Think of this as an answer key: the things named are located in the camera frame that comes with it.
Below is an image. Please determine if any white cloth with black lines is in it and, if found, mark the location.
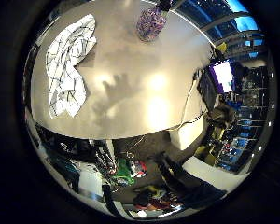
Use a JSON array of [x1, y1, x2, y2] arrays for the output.
[[45, 13, 98, 119]]

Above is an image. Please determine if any green bag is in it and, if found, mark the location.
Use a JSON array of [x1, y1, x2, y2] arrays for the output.
[[112, 158, 136, 187]]

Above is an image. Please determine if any seated person with dark hair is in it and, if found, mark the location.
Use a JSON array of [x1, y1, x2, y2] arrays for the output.
[[204, 104, 237, 133]]

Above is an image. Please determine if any black chair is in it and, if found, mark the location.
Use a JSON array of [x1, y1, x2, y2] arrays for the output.
[[154, 151, 227, 210]]

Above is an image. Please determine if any computer monitor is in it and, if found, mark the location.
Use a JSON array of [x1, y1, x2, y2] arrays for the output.
[[208, 59, 235, 94]]

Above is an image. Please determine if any white desk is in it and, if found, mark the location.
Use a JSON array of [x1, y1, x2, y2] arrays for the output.
[[181, 155, 250, 192]]

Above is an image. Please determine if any yellow object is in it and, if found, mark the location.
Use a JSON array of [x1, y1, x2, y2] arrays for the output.
[[215, 42, 228, 54]]

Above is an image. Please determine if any white cable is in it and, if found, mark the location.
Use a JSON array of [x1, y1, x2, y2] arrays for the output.
[[167, 72, 207, 132]]

